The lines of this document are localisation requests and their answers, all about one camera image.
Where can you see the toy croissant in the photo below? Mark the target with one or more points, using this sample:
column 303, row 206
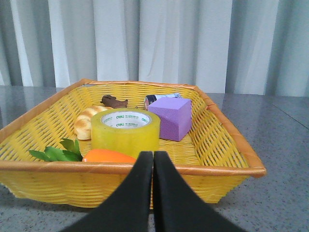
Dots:
column 82, row 124

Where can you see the brown toy dinosaur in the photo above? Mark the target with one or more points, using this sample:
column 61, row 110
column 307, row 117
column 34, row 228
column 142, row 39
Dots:
column 113, row 102

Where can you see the small printed jar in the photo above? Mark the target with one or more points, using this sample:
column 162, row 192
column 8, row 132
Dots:
column 149, row 99

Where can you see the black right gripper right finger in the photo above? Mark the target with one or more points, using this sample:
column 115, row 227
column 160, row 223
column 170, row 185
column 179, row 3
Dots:
column 177, row 208

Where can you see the white pleated curtain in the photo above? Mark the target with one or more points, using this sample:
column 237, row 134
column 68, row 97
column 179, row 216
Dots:
column 232, row 46

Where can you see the yellow woven basket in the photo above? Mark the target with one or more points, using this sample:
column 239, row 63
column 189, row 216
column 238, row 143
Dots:
column 213, row 158

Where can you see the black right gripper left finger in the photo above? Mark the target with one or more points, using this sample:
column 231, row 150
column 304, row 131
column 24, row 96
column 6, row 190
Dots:
column 127, row 208

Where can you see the orange toy carrot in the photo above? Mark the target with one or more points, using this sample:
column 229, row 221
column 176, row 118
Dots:
column 71, row 152

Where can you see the yellow tape roll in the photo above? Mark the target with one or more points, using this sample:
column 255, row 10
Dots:
column 128, row 131

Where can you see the purple foam cube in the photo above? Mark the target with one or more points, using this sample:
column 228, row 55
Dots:
column 175, row 116

